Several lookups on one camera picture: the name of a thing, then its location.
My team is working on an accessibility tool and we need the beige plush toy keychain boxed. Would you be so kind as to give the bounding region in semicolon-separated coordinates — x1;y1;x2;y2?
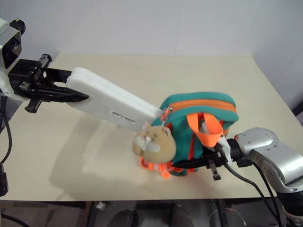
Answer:
132;107;177;164

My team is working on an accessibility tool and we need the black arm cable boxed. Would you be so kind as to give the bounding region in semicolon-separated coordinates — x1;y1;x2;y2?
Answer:
236;158;288;227
0;94;12;197
221;151;285;227

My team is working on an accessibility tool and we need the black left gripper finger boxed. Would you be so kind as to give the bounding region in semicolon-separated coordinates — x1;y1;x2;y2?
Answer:
45;68;73;86
29;85;89;104

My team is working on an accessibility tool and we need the green and orange backpack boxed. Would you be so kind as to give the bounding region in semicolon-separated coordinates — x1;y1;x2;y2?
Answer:
141;91;239;180

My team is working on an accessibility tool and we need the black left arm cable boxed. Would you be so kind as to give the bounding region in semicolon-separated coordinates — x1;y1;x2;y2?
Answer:
0;94;12;197

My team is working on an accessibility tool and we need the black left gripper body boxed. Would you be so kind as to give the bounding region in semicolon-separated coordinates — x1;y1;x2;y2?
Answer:
8;53;53;113

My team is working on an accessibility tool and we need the dark table leg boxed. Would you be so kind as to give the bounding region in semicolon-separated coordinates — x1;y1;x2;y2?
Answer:
217;200;229;227
87;201;98;227

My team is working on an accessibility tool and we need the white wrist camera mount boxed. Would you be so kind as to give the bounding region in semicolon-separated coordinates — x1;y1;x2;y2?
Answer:
0;17;26;100
217;136;234;163

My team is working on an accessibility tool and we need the dark rounded shape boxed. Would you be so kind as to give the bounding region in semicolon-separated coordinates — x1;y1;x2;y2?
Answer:
169;204;195;227

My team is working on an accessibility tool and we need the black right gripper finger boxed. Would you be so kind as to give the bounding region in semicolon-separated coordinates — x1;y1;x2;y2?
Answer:
172;157;209;169

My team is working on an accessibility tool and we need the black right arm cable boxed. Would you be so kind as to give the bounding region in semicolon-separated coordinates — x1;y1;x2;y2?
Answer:
236;158;288;227
221;151;285;227

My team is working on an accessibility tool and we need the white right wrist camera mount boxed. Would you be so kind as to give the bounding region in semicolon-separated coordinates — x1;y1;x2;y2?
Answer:
217;136;234;163

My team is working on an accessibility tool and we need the clear round hoop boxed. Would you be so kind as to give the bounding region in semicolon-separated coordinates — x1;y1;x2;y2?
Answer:
209;207;248;227

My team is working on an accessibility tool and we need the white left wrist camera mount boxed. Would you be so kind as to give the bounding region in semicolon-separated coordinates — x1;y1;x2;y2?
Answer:
0;17;26;100

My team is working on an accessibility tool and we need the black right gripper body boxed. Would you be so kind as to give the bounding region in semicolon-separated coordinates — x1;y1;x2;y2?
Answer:
203;147;229;182

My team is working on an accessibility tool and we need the white rectangular case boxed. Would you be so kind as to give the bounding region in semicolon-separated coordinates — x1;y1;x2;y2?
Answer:
65;67;163;132

